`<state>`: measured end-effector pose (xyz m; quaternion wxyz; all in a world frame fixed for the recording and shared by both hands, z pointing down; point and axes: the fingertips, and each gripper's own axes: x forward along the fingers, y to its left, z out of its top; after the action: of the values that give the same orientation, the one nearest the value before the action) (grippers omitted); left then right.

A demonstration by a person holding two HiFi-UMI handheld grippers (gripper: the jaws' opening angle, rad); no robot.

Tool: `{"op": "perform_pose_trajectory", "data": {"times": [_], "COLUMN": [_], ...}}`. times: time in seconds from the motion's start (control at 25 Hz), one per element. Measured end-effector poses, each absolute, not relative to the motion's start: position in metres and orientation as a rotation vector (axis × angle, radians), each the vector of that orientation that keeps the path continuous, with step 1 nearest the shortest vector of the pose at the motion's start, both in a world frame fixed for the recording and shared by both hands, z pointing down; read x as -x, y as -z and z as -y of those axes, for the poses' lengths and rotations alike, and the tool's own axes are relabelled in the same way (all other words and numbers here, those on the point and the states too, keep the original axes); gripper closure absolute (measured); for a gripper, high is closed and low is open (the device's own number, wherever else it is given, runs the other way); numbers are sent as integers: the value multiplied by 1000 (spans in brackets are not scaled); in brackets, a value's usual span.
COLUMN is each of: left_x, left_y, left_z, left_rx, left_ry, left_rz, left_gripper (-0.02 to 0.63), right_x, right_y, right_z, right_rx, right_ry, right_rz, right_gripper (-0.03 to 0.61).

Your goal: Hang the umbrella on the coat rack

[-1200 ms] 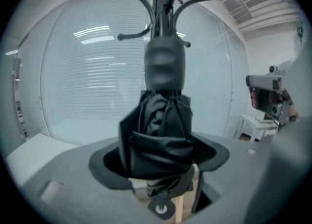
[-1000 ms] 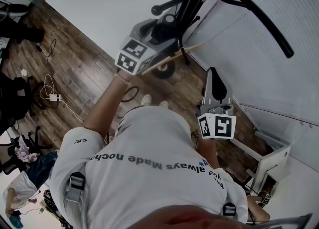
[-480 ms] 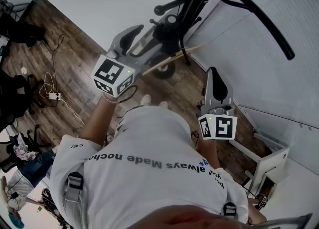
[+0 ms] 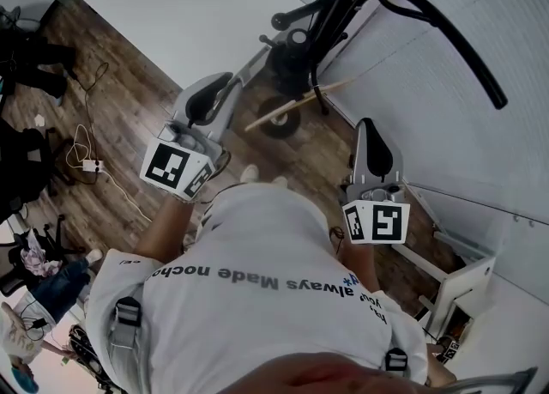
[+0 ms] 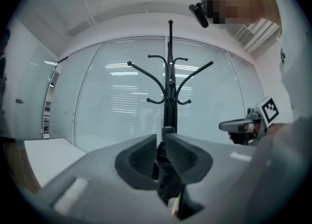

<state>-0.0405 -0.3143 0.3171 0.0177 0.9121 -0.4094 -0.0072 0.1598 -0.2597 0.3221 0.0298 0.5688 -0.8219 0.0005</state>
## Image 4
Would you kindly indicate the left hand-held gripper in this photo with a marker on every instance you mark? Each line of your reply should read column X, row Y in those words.
column 171, row 165

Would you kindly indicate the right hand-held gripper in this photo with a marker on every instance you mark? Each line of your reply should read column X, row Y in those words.
column 377, row 220

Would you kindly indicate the black metal coat rack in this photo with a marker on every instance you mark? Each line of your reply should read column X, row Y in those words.
column 429, row 10

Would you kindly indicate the person's left forearm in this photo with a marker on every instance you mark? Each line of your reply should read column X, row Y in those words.
column 167, row 229

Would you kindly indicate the person's right forearm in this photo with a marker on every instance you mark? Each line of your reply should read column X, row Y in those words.
column 360, row 268

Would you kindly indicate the person's left white shoe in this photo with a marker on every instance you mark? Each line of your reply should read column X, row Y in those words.
column 249, row 173

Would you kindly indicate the person's white shoe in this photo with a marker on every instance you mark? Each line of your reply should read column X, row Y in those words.
column 94, row 255
column 280, row 182
column 249, row 173

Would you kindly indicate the wooden stick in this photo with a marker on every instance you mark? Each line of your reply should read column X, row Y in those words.
column 296, row 102

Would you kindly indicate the person's right white shoe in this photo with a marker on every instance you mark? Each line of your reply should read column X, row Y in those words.
column 280, row 182

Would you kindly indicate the white desk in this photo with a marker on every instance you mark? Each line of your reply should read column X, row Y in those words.
column 467, row 280
column 184, row 10

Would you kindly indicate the white power strip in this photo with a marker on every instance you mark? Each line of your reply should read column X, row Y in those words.
column 93, row 165

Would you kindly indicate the black office chair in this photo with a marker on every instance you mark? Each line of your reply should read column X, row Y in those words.
column 21, row 169
column 17, row 280
column 34, row 62

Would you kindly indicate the person's white printed shirt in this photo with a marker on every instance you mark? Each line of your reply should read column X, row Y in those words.
column 257, row 306

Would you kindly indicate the person's face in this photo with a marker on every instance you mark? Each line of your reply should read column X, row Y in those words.
column 343, row 377

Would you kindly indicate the pink patterned cloth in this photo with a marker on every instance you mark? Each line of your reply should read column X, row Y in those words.
column 38, row 255

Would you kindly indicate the black electronic device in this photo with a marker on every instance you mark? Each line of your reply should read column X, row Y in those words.
column 88, row 353

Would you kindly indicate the grey headset frame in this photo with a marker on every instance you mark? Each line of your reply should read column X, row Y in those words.
column 497, row 383

